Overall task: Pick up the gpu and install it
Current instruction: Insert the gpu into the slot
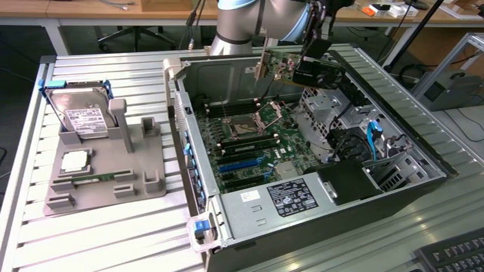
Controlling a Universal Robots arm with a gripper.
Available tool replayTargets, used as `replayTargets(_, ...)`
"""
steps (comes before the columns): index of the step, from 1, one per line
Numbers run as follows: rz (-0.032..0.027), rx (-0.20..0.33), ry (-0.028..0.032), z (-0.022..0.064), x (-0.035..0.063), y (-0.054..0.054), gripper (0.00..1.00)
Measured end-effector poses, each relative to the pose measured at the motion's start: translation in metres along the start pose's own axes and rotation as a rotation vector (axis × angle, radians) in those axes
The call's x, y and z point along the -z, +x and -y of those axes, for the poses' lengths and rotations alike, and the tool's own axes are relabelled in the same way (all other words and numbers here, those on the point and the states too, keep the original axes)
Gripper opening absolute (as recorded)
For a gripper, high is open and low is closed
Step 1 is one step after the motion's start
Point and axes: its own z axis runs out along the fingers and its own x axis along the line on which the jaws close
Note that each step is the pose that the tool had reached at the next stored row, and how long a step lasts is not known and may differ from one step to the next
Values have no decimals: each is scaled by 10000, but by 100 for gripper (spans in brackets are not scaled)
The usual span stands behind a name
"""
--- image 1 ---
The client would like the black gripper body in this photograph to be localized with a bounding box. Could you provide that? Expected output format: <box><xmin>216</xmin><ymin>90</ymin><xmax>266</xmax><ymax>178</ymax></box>
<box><xmin>312</xmin><ymin>0</ymin><xmax>356</xmax><ymax>18</ymax></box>

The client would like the graphics card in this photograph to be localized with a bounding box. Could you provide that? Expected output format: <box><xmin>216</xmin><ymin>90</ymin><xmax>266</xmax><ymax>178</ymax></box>
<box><xmin>254</xmin><ymin>36</ymin><xmax>347</xmax><ymax>91</ymax></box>

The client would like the black white small device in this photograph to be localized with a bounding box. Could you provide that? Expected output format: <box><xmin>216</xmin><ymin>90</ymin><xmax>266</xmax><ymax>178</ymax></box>
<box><xmin>368</xmin><ymin>3</ymin><xmax>392</xmax><ymax>14</ymax></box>

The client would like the white small box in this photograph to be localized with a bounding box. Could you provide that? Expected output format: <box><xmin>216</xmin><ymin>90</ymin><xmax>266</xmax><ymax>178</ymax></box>
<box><xmin>390</xmin><ymin>4</ymin><xmax>419</xmax><ymax>18</ymax></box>

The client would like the black tripod pole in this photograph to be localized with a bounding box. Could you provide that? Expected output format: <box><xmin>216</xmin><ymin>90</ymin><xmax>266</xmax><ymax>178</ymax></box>
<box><xmin>382</xmin><ymin>0</ymin><xmax>447</xmax><ymax>75</ymax></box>

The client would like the silver socket cover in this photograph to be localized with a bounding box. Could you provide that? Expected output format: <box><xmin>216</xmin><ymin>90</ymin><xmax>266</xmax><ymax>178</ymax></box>
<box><xmin>254</xmin><ymin>100</ymin><xmax>286</xmax><ymax>128</ymax></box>

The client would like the silver disk bay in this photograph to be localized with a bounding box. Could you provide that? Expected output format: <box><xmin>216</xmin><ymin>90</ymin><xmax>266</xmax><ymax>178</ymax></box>
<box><xmin>296</xmin><ymin>84</ymin><xmax>379</xmax><ymax>142</ymax></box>

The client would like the brown cabinet panel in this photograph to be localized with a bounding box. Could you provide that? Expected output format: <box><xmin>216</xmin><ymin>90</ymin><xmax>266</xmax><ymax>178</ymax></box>
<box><xmin>392</xmin><ymin>27</ymin><xmax>472</xmax><ymax>67</ymax></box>

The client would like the black RAM slot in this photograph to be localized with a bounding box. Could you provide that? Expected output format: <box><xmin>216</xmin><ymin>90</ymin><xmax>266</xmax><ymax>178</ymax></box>
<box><xmin>207</xmin><ymin>106</ymin><xmax>263</xmax><ymax>119</ymax></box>
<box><xmin>204</xmin><ymin>100</ymin><xmax>259</xmax><ymax>113</ymax></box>
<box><xmin>218</xmin><ymin>132</ymin><xmax>279</xmax><ymax>150</ymax></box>

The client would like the thin metal locking lever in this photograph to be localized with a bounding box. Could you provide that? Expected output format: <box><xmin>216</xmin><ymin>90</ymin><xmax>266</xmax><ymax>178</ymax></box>
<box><xmin>219</xmin><ymin>95</ymin><xmax>230</xmax><ymax>123</ymax></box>

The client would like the white paper sheet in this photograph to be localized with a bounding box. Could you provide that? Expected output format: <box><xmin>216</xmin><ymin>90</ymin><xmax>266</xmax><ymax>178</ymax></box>
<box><xmin>438</xmin><ymin>5</ymin><xmax>484</xmax><ymax>20</ymax></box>

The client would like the green motherboard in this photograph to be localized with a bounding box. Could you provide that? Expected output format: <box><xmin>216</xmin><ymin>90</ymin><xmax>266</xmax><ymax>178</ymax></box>
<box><xmin>195</xmin><ymin>100</ymin><xmax>323</xmax><ymax>192</ymax></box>

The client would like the CPU socket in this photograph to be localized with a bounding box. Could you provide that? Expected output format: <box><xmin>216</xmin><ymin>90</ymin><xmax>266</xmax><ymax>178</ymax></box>
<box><xmin>223</xmin><ymin>114</ymin><xmax>263</xmax><ymax>142</ymax></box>

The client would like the black RAM stick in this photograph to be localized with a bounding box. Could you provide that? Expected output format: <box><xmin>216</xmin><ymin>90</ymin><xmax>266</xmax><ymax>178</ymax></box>
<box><xmin>222</xmin><ymin>137</ymin><xmax>282</xmax><ymax>156</ymax></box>

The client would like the grey computer tower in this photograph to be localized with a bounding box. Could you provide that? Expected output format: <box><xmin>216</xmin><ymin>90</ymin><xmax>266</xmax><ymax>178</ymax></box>
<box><xmin>418</xmin><ymin>69</ymin><xmax>484</xmax><ymax>112</ymax></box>

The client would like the silver chipset heatsink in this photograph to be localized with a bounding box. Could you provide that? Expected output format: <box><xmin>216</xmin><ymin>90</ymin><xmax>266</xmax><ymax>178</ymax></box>
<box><xmin>274</xmin><ymin>163</ymin><xmax>303</xmax><ymax>179</ymax></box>

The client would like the blue expansion slot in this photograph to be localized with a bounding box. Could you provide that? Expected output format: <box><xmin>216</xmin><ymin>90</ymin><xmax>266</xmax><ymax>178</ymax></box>
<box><xmin>218</xmin><ymin>158</ymin><xmax>263</xmax><ymax>173</ymax></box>

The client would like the black fan shroud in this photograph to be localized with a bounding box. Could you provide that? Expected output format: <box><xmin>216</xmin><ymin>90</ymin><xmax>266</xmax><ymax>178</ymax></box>
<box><xmin>304</xmin><ymin>160</ymin><xmax>386</xmax><ymax>206</ymax></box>

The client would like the black office chair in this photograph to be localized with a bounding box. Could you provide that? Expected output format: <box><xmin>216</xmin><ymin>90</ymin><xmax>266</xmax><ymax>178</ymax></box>
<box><xmin>98</xmin><ymin>25</ymin><xmax>178</xmax><ymax>52</ymax></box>

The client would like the silver power supply unit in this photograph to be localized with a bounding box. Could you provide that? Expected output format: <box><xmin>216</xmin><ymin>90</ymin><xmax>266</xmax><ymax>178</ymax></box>
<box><xmin>210</xmin><ymin>171</ymin><xmax>340</xmax><ymax>247</ymax></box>

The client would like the black open PC case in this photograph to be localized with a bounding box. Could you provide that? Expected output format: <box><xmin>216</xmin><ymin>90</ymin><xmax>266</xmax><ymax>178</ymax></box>
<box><xmin>162</xmin><ymin>49</ymin><xmax>460</xmax><ymax>272</ymax></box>

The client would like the silver hard disk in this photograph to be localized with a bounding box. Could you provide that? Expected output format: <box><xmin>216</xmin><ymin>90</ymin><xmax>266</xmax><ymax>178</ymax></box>
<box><xmin>48</xmin><ymin>87</ymin><xmax>118</xmax><ymax>139</ymax></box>

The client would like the grey parts rack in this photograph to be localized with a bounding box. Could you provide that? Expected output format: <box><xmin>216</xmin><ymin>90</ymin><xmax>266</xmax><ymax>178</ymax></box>
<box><xmin>42</xmin><ymin>97</ymin><xmax>167</xmax><ymax>218</ymax></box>

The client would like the blue disk caddy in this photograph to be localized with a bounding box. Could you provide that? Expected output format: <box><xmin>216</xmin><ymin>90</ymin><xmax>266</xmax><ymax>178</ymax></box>
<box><xmin>39</xmin><ymin>78</ymin><xmax>112</xmax><ymax>100</ymax></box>

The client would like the blue case latch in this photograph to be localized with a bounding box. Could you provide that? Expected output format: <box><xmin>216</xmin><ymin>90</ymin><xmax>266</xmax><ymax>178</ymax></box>
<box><xmin>192</xmin><ymin>220</ymin><xmax>211</xmax><ymax>237</ymax></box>

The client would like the green RAM stick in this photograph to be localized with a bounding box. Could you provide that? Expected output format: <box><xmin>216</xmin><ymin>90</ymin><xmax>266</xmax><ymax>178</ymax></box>
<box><xmin>71</xmin><ymin>173</ymin><xmax>116</xmax><ymax>185</ymax></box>

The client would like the silver CPU chip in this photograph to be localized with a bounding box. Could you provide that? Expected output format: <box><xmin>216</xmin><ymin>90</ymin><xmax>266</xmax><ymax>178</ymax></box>
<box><xmin>60</xmin><ymin>151</ymin><xmax>92</xmax><ymax>173</ymax></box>

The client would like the black keyboard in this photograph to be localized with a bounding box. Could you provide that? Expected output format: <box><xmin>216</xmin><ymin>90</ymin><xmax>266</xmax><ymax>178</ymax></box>
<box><xmin>412</xmin><ymin>235</ymin><xmax>484</xmax><ymax>272</ymax></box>

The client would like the wooden desk white frame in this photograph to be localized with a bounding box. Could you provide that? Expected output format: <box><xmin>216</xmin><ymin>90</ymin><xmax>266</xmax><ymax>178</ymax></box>
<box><xmin>414</xmin><ymin>0</ymin><xmax>484</xmax><ymax>29</ymax></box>
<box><xmin>42</xmin><ymin>0</ymin><xmax>420</xmax><ymax>57</ymax></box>
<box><xmin>0</xmin><ymin>0</ymin><xmax>48</xmax><ymax>27</ymax></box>

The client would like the black hanging cable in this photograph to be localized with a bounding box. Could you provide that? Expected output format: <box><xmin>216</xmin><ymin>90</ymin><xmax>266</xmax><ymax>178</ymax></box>
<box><xmin>183</xmin><ymin>0</ymin><xmax>208</xmax><ymax>51</ymax></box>

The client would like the aluminium profile frame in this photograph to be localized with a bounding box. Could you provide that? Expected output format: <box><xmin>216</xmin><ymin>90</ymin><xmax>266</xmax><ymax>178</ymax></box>
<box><xmin>410</xmin><ymin>31</ymin><xmax>484</xmax><ymax>97</ymax></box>

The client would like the black power wire bundle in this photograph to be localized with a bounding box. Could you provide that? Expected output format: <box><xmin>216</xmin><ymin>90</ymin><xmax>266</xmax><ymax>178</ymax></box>
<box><xmin>326</xmin><ymin>126</ymin><xmax>370</xmax><ymax>164</ymax></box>

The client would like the blue disk wire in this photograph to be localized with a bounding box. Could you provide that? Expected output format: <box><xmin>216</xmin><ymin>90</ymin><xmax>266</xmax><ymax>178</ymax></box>
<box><xmin>364</xmin><ymin>120</ymin><xmax>383</xmax><ymax>162</ymax></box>

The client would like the grey wire with plug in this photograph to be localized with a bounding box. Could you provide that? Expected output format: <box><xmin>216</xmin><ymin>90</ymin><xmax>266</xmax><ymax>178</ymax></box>
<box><xmin>100</xmin><ymin>0</ymin><xmax>136</xmax><ymax>11</ymax></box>

